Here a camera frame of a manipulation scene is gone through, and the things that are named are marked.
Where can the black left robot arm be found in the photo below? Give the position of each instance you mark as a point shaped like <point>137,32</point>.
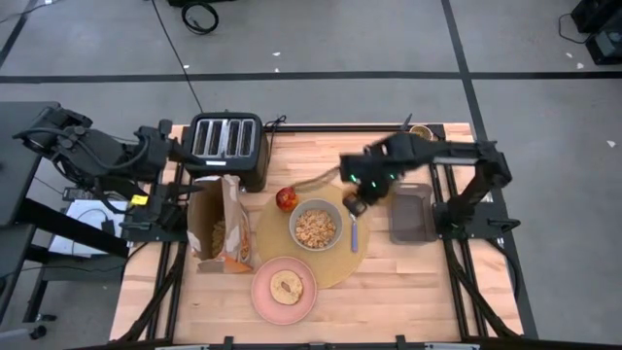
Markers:
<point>87,155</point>

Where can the white paper sheet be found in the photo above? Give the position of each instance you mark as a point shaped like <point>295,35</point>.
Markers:
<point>87,223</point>

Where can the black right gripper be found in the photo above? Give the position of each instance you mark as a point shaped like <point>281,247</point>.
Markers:
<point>389,160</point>

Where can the black four-slot toaster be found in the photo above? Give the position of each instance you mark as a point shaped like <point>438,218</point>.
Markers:
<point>226,170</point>

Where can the black floor box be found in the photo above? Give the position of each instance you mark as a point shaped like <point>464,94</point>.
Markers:
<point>199,2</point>

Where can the pink plate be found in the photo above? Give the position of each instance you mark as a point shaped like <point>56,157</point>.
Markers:
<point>267,306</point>

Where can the toasted cereal rings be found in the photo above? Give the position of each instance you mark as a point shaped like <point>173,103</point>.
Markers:
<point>316,228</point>

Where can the black power adapter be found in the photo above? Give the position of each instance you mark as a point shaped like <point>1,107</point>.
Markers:
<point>80,193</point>

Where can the dark cutlery piece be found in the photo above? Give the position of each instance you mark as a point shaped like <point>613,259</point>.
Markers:
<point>407,122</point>

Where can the amber glass of juice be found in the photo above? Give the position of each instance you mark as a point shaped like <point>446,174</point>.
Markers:
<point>354,205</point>

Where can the grey translucent plastic bin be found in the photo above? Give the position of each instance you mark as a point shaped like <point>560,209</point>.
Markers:
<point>413,214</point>

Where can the bagel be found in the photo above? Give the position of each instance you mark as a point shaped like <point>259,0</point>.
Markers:
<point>286,289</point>

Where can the black equipment case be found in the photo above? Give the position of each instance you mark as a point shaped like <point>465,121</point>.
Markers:
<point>595,12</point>
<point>605,44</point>

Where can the orange cereal box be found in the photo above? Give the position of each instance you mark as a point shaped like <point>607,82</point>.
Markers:
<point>209,219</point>

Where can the red apple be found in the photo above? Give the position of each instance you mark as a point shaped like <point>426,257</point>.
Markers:
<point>286,199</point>

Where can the round woven straw placemat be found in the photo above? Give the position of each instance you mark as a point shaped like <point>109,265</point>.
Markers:
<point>335,267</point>

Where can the yellow label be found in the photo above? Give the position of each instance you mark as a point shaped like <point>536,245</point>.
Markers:
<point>139,199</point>

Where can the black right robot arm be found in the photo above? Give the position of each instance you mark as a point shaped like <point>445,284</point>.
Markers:
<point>466,155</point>

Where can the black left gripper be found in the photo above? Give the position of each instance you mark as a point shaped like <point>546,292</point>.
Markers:
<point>154,146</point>

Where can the beige bowl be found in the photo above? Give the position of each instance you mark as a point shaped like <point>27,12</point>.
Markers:
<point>296,238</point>

